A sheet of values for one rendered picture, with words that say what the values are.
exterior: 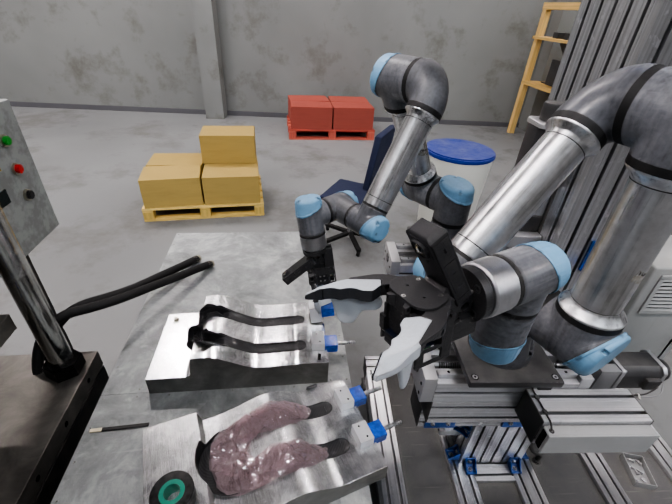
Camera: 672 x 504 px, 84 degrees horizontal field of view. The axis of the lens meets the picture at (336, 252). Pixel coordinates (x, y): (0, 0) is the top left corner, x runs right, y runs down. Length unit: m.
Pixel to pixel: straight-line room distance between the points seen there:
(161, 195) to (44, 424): 2.65
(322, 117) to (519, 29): 3.65
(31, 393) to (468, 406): 1.20
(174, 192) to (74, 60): 4.76
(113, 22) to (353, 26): 3.77
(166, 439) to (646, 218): 1.00
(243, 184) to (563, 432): 3.09
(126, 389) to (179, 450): 0.35
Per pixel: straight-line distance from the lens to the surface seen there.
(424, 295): 0.43
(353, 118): 6.00
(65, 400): 1.34
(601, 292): 0.80
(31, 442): 1.29
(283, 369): 1.12
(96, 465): 1.16
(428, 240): 0.39
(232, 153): 3.85
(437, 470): 1.77
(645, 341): 1.42
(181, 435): 1.00
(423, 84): 1.03
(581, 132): 0.72
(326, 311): 1.19
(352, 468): 0.99
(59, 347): 1.33
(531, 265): 0.54
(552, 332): 0.86
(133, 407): 1.22
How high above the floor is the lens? 1.73
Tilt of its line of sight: 33 degrees down
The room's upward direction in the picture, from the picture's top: 3 degrees clockwise
